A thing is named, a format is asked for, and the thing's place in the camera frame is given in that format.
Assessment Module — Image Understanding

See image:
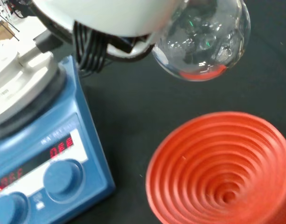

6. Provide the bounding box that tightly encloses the black cloth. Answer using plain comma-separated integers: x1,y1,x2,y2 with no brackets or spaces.
33,0,286,224

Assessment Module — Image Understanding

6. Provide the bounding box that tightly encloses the red ribbed flask stand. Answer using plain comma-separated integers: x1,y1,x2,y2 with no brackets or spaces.
145,112,286,224

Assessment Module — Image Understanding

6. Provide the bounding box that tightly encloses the brown cardboard box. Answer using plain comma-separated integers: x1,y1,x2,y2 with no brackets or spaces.
0,20,12,44

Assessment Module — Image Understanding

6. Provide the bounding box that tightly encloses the heater with blue base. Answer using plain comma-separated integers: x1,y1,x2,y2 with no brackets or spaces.
0,31,117,224

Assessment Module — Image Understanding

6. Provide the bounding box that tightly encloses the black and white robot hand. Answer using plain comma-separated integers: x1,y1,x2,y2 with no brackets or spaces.
28,0,190,76

